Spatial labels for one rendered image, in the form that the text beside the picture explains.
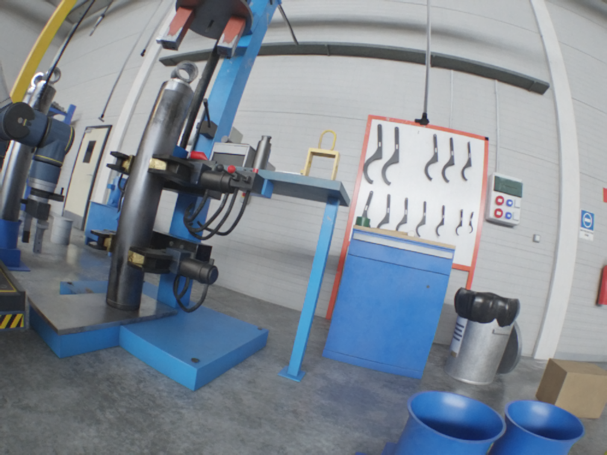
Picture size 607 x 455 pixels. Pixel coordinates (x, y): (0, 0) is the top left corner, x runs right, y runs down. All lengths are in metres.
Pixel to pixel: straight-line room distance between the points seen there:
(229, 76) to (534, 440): 2.48
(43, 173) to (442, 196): 3.20
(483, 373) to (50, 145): 2.61
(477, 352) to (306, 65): 3.81
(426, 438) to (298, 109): 3.57
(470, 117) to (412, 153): 0.93
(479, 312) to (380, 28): 3.79
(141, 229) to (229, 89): 1.15
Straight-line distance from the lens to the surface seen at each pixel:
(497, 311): 2.16
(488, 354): 2.23
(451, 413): 1.00
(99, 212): 4.32
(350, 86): 3.80
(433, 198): 3.20
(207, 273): 1.42
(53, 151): 0.99
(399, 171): 3.23
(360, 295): 1.93
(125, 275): 1.65
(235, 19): 2.09
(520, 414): 1.12
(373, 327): 1.96
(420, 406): 0.93
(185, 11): 2.18
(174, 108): 1.71
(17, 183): 2.61
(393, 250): 1.92
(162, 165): 1.48
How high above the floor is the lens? 0.73
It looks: 4 degrees up
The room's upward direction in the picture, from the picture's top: 13 degrees clockwise
